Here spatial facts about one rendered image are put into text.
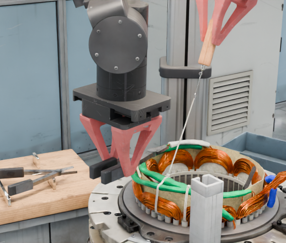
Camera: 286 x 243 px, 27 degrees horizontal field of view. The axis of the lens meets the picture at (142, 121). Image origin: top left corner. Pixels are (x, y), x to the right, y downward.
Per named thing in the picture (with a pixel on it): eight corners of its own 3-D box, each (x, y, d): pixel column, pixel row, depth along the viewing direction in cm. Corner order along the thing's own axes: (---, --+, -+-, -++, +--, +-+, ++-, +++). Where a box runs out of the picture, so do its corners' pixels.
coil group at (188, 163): (161, 182, 91) (161, 155, 89) (155, 177, 92) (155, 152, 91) (194, 173, 94) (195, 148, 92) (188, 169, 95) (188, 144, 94)
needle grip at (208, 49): (205, 64, 78) (217, 20, 78) (195, 62, 80) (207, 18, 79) (212, 67, 80) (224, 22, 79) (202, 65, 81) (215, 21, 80)
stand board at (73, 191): (-15, 228, 90) (-16, 213, 89) (-37, 178, 106) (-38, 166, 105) (110, 202, 98) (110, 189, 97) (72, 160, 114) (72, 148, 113)
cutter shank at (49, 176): (33, 186, 93) (33, 182, 93) (30, 185, 94) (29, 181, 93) (62, 174, 98) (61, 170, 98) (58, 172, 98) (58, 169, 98)
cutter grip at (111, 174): (105, 185, 70) (105, 172, 69) (100, 183, 70) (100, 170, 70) (129, 175, 73) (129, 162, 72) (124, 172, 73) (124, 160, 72)
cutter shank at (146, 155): (129, 171, 72) (129, 166, 72) (123, 169, 73) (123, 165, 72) (155, 155, 77) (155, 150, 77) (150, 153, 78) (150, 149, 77)
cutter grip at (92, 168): (93, 180, 71) (93, 168, 70) (88, 178, 72) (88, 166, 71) (117, 169, 74) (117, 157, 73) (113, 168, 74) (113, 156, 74)
